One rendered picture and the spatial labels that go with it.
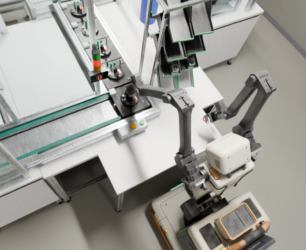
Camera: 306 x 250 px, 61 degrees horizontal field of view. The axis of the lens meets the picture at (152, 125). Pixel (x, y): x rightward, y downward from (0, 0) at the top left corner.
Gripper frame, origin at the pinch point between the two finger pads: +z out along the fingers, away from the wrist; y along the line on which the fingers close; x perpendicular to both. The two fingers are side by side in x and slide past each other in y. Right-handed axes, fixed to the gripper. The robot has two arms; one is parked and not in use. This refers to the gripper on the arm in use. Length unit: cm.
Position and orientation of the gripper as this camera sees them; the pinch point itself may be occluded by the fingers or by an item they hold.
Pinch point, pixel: (130, 87)
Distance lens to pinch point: 184.5
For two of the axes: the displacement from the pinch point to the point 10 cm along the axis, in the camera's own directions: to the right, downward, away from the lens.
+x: 2.7, 9.1, 3.2
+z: -4.1, -1.9, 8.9
